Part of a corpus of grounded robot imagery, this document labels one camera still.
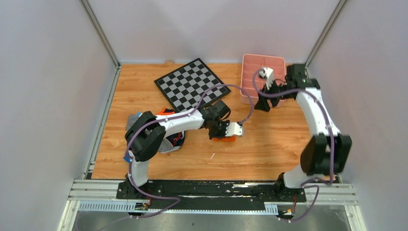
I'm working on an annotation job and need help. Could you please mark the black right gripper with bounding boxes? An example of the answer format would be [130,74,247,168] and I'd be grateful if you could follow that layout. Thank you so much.
[254,78,292,113]

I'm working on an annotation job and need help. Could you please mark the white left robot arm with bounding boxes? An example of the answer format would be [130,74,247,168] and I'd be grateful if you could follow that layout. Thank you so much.
[116,100,243,199]

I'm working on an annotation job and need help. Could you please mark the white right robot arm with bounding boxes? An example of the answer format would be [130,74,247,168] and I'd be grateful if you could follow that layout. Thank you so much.
[252,64,352,201]

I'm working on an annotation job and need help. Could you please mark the grey striped underwear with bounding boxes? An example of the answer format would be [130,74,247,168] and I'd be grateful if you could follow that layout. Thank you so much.
[126,112,175,153]

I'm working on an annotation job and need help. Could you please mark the black white checkerboard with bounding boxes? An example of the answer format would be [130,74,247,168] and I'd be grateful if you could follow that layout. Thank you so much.
[154,58,224,113]

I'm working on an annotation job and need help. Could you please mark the pink compartment tray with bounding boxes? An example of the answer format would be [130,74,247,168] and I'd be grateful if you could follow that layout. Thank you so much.
[240,53,287,108]

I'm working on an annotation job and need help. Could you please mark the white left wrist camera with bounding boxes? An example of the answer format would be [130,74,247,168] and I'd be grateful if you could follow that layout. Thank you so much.
[225,122,244,137]

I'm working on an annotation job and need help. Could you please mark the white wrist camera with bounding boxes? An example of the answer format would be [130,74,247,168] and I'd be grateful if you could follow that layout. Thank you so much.
[225,122,244,137]
[258,67,274,90]

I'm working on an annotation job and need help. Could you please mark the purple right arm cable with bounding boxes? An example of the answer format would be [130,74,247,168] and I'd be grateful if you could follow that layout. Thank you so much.
[252,68,336,222]

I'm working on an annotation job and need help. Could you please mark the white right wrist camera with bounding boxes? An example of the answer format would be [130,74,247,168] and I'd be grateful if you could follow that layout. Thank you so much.
[258,67,274,90]

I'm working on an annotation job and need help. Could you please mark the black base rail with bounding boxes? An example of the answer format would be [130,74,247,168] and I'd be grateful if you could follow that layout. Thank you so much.
[116,180,306,210]

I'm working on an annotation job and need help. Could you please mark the white slotted cable duct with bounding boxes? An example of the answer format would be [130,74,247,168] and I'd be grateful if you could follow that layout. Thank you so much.
[78,201,279,215]

